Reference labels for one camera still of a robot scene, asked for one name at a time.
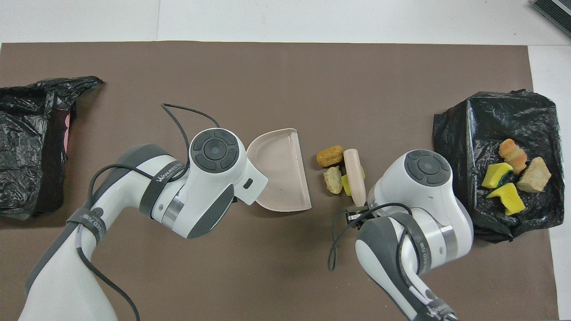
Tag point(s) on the pink plastic bin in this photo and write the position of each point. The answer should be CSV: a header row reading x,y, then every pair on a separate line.
x,y
67,133

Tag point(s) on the beige hand brush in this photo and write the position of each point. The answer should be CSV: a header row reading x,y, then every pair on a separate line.
x,y
355,174

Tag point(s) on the small yellow sponge piece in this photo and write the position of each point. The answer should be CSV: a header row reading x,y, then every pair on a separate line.
x,y
495,174

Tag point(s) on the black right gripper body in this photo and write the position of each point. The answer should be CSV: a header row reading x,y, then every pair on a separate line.
x,y
358,214

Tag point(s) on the dark ribbed panel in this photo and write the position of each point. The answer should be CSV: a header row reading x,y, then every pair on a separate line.
x,y
555,13

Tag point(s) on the brown table mat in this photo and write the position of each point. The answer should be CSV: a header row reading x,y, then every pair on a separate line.
x,y
267,67

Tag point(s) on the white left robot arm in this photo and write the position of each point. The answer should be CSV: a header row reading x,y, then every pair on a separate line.
x,y
67,276

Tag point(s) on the large yellow sponge piece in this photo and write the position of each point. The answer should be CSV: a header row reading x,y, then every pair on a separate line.
x,y
508,199

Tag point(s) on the pale rounded bread chunk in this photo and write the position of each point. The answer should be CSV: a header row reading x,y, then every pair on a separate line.
x,y
332,180

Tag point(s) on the black trash bag over bin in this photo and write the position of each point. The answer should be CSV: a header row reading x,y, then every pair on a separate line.
x,y
26,178
468,133

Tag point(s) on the brown bread roll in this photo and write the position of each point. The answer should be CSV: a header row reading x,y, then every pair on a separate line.
x,y
330,156

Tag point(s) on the beige plastic dustpan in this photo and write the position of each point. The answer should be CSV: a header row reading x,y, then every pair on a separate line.
x,y
281,178

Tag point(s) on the striped orange croissant piece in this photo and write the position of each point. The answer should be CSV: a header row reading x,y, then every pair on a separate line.
x,y
513,156

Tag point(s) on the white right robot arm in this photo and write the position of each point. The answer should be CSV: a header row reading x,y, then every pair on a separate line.
x,y
424,209

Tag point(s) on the pale angular bread chunk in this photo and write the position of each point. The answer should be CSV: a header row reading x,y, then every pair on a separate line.
x,y
534,175

